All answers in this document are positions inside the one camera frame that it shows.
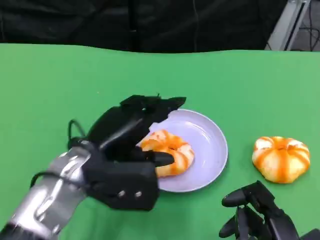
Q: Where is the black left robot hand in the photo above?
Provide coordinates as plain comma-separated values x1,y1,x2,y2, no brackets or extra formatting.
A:
85,94,188,168

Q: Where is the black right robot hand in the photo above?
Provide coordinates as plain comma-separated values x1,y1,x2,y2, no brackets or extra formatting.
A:
218,180,301,240

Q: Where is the orange and white bread roll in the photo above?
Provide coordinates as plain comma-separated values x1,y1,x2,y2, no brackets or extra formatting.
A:
251,136,311,185
138,129,196,179

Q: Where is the green table cloth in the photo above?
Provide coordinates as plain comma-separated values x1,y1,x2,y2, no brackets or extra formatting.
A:
0,42,320,240

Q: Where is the lilac plate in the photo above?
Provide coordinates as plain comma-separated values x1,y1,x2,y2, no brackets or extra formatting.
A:
146,108,229,194

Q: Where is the black backdrop curtain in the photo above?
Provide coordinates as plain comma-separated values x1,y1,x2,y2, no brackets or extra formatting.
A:
0,0,288,54

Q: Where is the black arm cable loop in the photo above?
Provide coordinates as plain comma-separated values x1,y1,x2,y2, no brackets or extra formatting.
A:
66,119,89,149
29,170,87,191

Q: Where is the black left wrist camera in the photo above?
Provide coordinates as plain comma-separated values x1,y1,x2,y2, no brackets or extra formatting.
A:
81,152,160,212

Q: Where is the black background cable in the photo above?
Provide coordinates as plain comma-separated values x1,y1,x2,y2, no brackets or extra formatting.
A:
298,21,320,52

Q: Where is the aluminium frame profile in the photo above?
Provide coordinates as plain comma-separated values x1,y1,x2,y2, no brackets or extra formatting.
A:
264,0,320,52

